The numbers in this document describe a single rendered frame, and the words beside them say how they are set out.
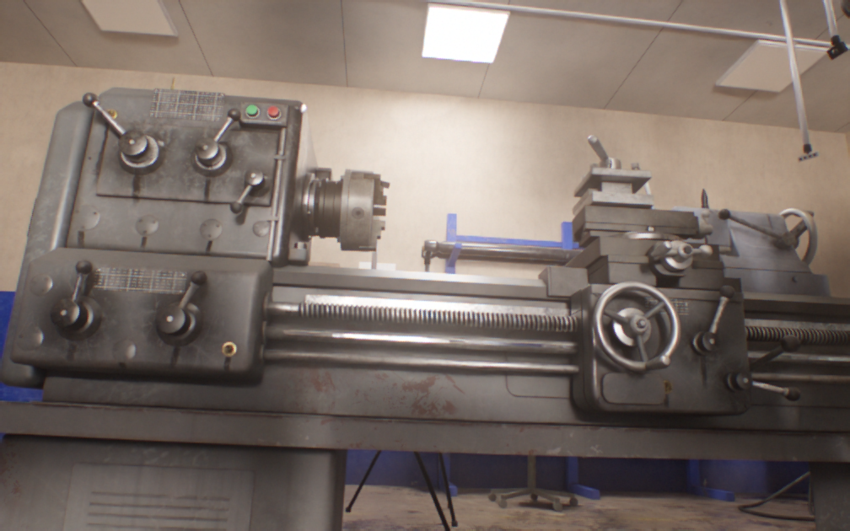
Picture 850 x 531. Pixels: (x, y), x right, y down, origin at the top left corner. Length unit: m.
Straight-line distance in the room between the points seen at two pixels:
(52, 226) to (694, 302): 1.60
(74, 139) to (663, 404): 1.62
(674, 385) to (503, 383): 0.41
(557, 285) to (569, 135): 4.15
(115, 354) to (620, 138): 5.03
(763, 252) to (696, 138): 4.17
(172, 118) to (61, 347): 0.66
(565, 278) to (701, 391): 0.42
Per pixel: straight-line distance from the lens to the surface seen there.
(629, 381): 1.42
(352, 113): 5.43
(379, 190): 1.76
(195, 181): 1.62
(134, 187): 1.66
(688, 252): 1.44
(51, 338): 1.49
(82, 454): 1.55
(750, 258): 2.00
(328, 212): 1.74
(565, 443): 1.37
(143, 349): 1.41
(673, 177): 5.86
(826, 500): 2.46
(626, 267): 1.48
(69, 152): 1.78
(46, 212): 1.74
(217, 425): 1.34
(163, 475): 1.48
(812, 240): 2.18
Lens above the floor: 0.45
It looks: 15 degrees up
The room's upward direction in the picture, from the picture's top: 2 degrees clockwise
